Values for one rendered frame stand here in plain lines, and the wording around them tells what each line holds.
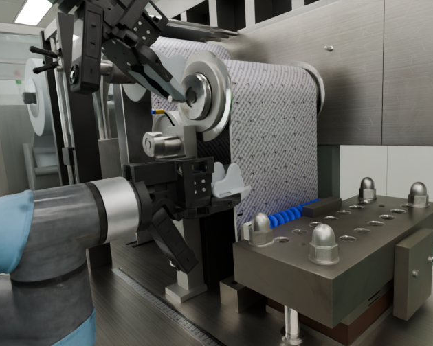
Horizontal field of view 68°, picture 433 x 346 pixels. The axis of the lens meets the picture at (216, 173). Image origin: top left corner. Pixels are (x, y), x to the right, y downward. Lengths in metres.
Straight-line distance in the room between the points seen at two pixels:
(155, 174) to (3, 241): 0.17
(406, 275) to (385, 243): 0.06
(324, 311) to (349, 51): 0.53
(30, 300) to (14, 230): 0.08
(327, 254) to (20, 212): 0.33
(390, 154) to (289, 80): 2.66
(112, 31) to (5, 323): 0.36
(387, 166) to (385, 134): 2.55
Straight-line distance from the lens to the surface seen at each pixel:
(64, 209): 0.36
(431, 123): 0.69
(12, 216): 0.36
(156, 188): 0.42
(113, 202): 0.38
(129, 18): 0.50
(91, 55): 0.47
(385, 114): 0.72
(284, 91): 0.61
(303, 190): 0.66
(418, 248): 0.56
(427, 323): 0.60
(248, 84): 0.54
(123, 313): 0.61
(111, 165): 1.20
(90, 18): 0.48
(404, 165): 3.22
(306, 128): 0.66
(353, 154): 3.39
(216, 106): 0.51
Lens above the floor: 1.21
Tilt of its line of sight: 9 degrees down
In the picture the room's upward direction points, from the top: 4 degrees counter-clockwise
